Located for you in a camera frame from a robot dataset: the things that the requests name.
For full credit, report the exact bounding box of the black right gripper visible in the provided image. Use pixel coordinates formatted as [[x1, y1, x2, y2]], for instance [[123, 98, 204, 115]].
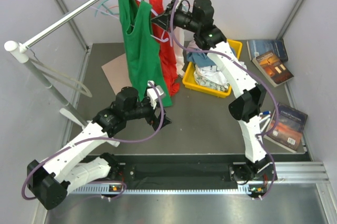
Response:
[[151, 0, 200, 34]]

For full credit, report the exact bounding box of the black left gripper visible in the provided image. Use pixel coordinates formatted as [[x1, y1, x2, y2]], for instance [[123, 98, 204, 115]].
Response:
[[125, 97, 172, 130]]

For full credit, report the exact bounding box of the green tank top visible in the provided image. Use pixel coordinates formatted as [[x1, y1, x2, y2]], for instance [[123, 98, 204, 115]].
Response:
[[118, 0, 173, 107]]

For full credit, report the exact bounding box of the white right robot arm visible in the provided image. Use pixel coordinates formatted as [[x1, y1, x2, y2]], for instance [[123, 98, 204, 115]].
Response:
[[151, 0, 271, 180]]

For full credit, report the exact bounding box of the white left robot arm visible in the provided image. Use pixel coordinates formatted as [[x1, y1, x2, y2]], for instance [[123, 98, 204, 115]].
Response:
[[21, 81, 171, 210]]

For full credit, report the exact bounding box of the red tank top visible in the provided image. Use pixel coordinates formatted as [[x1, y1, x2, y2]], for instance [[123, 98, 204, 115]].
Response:
[[148, 0, 180, 97]]

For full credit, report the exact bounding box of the clear plastic hanger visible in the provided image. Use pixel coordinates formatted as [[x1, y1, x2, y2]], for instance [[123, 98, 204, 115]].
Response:
[[29, 49, 93, 98]]

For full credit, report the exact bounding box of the pink garment in bin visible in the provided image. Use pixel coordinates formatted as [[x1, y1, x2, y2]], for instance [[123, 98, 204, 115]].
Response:
[[186, 40, 202, 53]]

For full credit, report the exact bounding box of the yellow plastic bin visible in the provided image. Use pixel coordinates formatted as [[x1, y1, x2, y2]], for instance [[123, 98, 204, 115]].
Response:
[[182, 39, 243, 98]]

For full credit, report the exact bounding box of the blue garment in bin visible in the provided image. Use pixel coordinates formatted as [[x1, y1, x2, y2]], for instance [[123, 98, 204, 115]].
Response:
[[186, 49, 216, 67]]

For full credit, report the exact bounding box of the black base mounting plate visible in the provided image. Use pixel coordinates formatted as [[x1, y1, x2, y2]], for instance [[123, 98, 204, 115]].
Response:
[[89, 154, 278, 190]]

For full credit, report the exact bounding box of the white patterned garment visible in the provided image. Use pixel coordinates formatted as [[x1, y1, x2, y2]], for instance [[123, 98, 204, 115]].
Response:
[[193, 60, 249, 93]]

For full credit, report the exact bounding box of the brown cardboard sheet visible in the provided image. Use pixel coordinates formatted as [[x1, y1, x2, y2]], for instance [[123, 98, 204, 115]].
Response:
[[102, 54, 132, 94]]

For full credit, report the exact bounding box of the blue hardcover book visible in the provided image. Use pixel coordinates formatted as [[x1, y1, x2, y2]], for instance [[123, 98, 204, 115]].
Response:
[[246, 39, 289, 63]]

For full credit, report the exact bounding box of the red cap marker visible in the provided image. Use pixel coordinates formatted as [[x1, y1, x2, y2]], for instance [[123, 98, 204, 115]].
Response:
[[260, 115, 271, 125]]

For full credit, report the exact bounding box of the light blue cap marker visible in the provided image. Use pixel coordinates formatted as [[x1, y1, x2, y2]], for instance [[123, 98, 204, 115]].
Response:
[[261, 119, 270, 132]]

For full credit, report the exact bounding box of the orange cover paperback book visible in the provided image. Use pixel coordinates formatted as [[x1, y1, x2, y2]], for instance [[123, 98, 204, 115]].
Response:
[[252, 51, 294, 87]]

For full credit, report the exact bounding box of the dark sunset cover book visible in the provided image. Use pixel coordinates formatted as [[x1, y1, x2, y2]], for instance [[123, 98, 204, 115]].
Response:
[[264, 103, 308, 153]]

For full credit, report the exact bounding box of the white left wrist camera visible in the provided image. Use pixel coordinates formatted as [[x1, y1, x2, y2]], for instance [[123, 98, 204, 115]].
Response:
[[145, 80, 166, 109]]

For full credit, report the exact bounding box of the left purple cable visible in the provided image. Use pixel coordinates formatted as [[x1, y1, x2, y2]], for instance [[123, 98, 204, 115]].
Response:
[[21, 80, 167, 201]]

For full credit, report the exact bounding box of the purple cable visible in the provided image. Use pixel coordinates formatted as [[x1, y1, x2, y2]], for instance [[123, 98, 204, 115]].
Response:
[[21, 80, 167, 201], [169, 0, 280, 201]]

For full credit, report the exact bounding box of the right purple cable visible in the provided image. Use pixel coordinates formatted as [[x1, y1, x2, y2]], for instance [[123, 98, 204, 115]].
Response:
[[169, 0, 280, 201]]

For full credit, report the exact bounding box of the grey slotted cable duct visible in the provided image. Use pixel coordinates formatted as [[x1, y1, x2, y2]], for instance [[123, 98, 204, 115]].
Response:
[[72, 183, 252, 196]]

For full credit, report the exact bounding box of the metal clothes rail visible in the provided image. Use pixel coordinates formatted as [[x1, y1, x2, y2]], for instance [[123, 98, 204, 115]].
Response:
[[21, 0, 100, 51]]

